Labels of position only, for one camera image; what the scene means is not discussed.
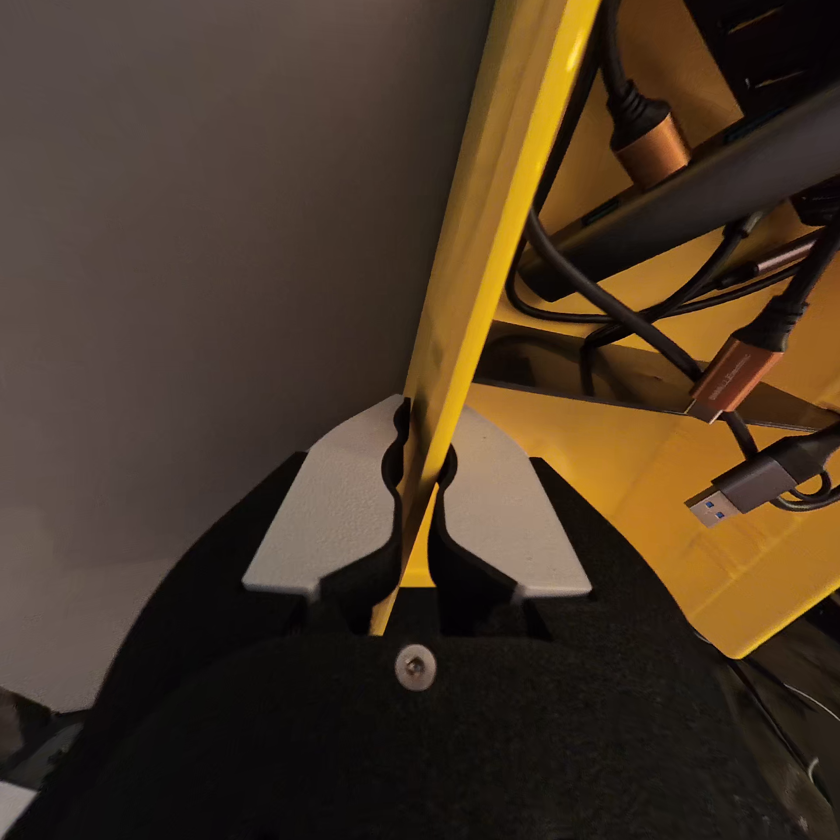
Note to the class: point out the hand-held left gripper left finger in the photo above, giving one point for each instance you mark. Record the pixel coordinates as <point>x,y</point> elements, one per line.
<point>328,518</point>

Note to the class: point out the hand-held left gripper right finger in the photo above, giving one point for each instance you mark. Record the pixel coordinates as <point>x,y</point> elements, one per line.
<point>512,525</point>

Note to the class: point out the yellow plastic bin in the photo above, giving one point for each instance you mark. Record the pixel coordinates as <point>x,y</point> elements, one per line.
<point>499,197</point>

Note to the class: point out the slim grey usb hub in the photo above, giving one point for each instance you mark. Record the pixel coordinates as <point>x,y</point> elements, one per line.
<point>722,190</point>

